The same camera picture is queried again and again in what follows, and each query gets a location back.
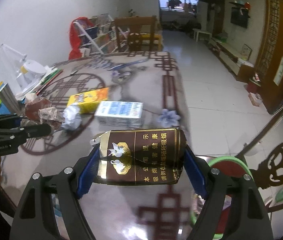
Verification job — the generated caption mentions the green red folders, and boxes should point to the green red folders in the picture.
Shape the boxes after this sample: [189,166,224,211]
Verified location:
[35,69,63,95]

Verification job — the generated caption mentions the crumpled white paper ball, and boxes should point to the crumpled white paper ball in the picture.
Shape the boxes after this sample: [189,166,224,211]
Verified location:
[62,105,82,131]

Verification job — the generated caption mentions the red bin green rim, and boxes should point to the red bin green rim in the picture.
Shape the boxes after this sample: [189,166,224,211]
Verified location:
[190,155,255,240]

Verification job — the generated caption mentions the crumpled red-white paper wad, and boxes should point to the crumpled red-white paper wad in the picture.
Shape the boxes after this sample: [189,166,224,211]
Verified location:
[21,93,64,131]

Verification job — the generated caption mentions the red cloth bag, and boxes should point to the red cloth bag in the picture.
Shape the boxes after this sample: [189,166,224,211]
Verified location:
[68,17,94,60]

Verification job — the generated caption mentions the red flower pot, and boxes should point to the red flower pot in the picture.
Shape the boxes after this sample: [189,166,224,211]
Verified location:
[247,73,261,94]

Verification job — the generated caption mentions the white blue milk carton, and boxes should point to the white blue milk carton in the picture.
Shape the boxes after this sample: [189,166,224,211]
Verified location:
[94,101,143,128]

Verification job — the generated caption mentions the white magazine rack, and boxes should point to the white magazine rack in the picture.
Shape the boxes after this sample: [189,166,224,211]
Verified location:
[74,13,118,57]

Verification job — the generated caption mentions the low tv cabinet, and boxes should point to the low tv cabinet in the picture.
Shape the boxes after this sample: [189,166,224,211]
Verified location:
[208,37,254,83]

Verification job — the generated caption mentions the yellow orange snack box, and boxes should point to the yellow orange snack box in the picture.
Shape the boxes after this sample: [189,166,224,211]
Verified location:
[67,88,108,114]

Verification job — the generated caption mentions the brown gold cigarette carton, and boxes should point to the brown gold cigarette carton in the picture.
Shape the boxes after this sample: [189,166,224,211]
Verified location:
[91,128,186,186]

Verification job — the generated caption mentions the small cardboard floor box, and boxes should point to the small cardboard floor box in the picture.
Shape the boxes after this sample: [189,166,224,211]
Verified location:
[248,93,262,107]

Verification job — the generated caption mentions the wall mounted television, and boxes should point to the wall mounted television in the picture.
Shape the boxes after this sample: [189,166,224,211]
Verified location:
[230,7,249,29]

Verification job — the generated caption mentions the small white stool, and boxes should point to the small white stool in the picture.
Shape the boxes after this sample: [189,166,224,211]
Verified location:
[193,28,212,42]

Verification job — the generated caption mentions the white desk lamp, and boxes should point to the white desk lamp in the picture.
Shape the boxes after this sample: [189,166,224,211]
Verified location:
[0,43,51,100]

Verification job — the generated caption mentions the stack of books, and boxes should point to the stack of books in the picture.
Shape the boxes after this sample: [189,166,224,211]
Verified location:
[0,81,22,115]

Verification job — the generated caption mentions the wooden dining chair far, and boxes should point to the wooden dining chair far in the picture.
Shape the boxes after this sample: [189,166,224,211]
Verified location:
[114,15,157,53]

